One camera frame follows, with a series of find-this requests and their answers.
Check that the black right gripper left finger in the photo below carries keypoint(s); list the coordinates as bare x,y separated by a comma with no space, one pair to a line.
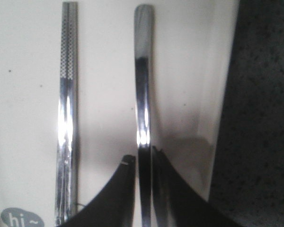
114,204

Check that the beige rabbit print tray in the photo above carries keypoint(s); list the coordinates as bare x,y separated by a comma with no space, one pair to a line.
192,48

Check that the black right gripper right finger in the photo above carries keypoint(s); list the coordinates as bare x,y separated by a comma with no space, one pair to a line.
176,204

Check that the pair of steel chopsticks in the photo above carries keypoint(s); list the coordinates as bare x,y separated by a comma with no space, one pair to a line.
66,163

